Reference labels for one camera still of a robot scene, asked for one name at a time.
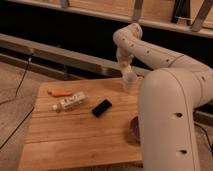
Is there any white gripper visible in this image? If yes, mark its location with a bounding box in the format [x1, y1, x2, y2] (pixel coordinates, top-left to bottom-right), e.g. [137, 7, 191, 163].
[116, 48, 137, 83]

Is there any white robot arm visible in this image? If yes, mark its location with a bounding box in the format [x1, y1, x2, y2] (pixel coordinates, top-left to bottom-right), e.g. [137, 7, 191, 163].
[113, 23, 213, 171]

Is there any clear glass cup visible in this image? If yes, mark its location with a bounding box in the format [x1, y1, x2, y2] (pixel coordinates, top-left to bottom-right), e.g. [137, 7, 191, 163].
[123, 79, 136, 93]

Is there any black rectangular block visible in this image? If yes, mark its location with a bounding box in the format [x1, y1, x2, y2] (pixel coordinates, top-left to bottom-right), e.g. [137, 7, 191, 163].
[92, 99, 112, 117]

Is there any small white plastic bottle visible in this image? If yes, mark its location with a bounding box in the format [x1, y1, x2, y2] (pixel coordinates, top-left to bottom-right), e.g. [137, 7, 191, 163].
[52, 92, 86, 112]

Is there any wooden board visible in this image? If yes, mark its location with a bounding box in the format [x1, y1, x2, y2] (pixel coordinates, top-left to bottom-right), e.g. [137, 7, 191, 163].
[18, 78, 141, 171]

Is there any wooden shelf with brackets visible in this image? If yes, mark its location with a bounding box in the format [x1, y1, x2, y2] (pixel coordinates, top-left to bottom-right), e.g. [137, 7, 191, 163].
[7, 0, 213, 39]

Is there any long metal rail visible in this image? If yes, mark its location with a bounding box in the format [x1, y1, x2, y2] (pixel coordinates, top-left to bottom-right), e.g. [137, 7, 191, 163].
[0, 32, 213, 126]

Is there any black cable on right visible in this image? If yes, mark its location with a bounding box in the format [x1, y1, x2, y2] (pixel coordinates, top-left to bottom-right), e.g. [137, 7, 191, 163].
[194, 122, 213, 158]

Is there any black cable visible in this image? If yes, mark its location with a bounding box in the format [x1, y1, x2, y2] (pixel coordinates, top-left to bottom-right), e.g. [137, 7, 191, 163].
[194, 122, 213, 158]
[0, 49, 36, 149]

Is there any black cable on left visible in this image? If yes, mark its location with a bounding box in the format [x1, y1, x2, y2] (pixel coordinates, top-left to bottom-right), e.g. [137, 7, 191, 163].
[0, 49, 36, 149]

